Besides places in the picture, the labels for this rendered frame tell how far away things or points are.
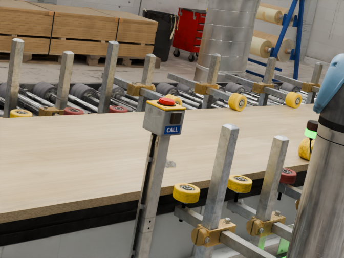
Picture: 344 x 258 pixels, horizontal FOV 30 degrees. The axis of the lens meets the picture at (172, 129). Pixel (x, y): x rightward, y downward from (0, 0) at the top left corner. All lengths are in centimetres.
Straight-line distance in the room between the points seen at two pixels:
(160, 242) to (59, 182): 41
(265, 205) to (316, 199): 80
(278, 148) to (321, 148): 76
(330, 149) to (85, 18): 733
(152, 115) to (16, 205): 42
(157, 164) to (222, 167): 26
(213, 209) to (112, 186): 30
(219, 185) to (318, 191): 62
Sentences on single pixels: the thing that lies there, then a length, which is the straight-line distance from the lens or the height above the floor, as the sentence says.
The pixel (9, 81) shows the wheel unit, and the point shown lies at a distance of 258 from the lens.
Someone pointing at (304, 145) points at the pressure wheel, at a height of 96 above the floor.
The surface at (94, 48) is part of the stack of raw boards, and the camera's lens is 854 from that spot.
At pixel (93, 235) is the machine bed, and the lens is 184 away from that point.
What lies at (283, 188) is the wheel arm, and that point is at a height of 85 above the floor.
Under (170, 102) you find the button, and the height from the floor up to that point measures 123.
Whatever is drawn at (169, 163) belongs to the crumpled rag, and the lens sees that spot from 213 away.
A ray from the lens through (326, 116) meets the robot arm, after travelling 118.
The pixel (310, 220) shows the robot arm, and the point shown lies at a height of 115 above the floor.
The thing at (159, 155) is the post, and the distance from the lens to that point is 156.
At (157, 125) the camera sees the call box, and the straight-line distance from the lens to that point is 152.
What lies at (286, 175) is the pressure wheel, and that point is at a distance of 229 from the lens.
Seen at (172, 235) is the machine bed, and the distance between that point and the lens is 207.
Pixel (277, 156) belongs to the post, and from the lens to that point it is 195.
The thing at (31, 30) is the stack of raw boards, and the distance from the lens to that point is 803.
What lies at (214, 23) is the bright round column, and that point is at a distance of 605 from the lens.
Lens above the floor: 156
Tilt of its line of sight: 15 degrees down
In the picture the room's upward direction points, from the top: 11 degrees clockwise
